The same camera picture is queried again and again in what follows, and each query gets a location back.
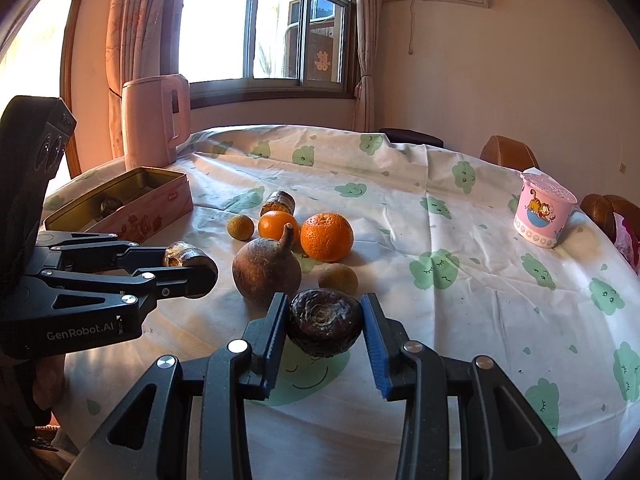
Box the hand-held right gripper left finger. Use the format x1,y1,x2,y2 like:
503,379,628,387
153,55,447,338
65,294,291,480

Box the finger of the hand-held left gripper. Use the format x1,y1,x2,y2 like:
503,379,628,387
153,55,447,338
36,230,171,275
40,256,219,320

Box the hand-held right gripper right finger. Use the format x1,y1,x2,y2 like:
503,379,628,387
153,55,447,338
359,292,583,480

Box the dark wrinkled passion fruit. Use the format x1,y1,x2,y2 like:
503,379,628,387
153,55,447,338
286,289,364,359

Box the brown russet pear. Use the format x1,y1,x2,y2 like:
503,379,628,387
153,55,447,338
232,222,303,307

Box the pink tin box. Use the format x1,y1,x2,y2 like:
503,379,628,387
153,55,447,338
42,166,194,247

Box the small brown-green round longan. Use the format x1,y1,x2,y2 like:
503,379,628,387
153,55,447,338
227,214,256,241
318,263,359,295

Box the small orange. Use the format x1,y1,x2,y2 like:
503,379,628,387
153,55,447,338
258,210,301,253

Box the large orange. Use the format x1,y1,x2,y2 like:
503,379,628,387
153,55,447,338
300,213,355,263

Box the person's left hand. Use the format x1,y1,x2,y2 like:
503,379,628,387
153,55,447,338
32,354,67,413

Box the pink electric kettle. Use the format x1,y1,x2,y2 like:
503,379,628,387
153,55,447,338
121,74,192,172

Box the pink patterned curtain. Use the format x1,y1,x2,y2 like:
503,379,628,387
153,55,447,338
102,0,188,161

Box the dark round stool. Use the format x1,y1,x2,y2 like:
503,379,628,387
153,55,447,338
379,128,445,150

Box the pink cartoon cat cup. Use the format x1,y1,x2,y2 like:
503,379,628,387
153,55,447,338
512,170,578,249

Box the pink floral cushion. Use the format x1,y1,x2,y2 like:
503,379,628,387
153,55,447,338
614,212,640,267

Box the sliding glass window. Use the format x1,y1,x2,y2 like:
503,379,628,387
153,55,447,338
165,0,358,109

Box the pale narrow curtain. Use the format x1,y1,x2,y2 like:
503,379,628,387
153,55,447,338
352,0,383,133

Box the wooden door frame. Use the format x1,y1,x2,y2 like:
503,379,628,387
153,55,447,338
60,0,98,178

